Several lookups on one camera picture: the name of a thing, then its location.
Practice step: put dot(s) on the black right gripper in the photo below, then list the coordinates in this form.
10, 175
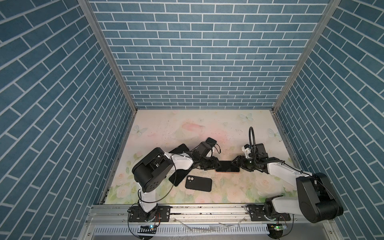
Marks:
240, 163

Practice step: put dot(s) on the black case dual camera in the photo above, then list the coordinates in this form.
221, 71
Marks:
198, 183

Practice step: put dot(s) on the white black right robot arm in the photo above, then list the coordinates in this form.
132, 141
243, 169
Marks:
317, 199

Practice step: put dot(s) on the black phone case left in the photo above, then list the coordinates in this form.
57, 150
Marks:
180, 149

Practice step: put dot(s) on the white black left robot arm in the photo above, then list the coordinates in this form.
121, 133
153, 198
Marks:
155, 166

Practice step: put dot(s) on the blue phone black screen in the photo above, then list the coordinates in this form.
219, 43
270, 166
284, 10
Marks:
211, 141

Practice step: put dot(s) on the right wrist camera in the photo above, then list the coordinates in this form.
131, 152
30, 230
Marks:
256, 151

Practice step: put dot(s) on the aluminium corner post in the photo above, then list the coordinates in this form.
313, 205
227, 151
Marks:
318, 30
92, 20

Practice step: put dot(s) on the aluminium corner post left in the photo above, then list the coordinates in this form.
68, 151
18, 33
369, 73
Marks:
92, 20

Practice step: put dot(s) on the aluminium corner post right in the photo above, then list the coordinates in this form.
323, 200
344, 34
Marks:
318, 30

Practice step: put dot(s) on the black phone face up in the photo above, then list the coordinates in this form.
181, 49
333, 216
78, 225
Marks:
177, 177

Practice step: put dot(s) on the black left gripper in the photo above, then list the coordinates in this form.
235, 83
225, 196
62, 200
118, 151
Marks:
214, 163

